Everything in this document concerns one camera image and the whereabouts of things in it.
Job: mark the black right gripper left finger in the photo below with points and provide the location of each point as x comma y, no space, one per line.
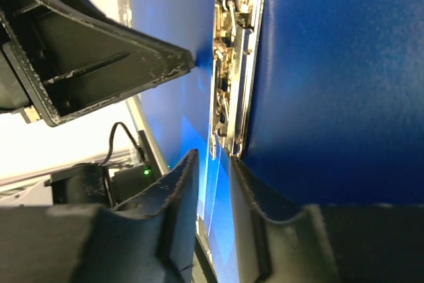
148,238

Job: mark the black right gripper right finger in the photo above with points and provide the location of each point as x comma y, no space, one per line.
279,241

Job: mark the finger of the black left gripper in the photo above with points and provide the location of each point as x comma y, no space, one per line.
65,59

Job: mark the blue file folder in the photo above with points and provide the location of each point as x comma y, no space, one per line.
336,114

